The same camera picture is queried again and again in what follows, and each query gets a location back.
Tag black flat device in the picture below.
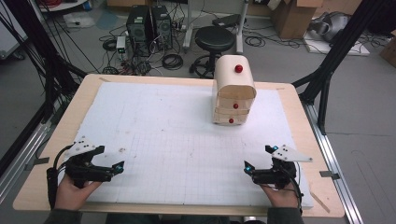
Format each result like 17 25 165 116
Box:
212 13 248 28

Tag black metal frame stand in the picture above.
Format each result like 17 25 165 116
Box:
0 0 89 123
291 0 394 135

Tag black round stool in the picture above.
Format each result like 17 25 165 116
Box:
189 25 236 79

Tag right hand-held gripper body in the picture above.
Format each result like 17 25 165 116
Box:
251 144 314 190

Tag small brown cardboard box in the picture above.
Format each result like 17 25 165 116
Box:
378 29 396 68

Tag person's left hand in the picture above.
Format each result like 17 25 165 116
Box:
54 175 103 212

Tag aluminium rail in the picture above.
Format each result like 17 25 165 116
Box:
303 102 365 224
0 120 52 204

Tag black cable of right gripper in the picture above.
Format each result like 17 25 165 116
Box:
288 161 304 217

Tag white floor board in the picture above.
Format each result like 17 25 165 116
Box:
303 31 371 57

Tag person's right hand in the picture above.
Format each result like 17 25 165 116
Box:
260 183 300 209

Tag large brown cardboard box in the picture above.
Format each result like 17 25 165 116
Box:
269 0 325 40

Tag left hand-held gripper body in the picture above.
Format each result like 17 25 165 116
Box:
64 135 115 189

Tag wooden drawer cabinet red knobs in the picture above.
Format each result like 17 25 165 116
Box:
211 54 258 127

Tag small white power box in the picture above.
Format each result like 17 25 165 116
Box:
115 35 127 54

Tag white gridded foam mat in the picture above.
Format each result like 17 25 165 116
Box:
73 81 315 209

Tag black computer tower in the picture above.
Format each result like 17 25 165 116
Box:
150 5 174 51
125 5 154 58

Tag grey rounded machine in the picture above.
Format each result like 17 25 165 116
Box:
307 11 352 43

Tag grey metal bracket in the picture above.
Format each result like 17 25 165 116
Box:
24 156 50 172
318 170 341 181

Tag coiled black cable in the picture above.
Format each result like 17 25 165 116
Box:
161 53 184 71

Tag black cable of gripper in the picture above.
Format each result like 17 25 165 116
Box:
288 161 304 217
46 144 76 210

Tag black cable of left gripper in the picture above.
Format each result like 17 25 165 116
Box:
46 144 76 210

